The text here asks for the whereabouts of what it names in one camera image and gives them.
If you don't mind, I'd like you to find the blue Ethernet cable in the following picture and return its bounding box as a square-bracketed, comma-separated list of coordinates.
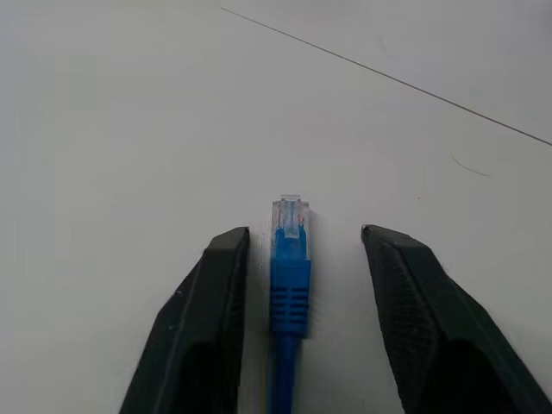
[267, 193, 314, 414]

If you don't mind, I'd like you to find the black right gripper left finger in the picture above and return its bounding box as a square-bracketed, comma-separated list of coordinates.
[118, 225, 251, 414]

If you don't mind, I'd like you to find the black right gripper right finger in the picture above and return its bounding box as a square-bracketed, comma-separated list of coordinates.
[360, 223, 552, 414]

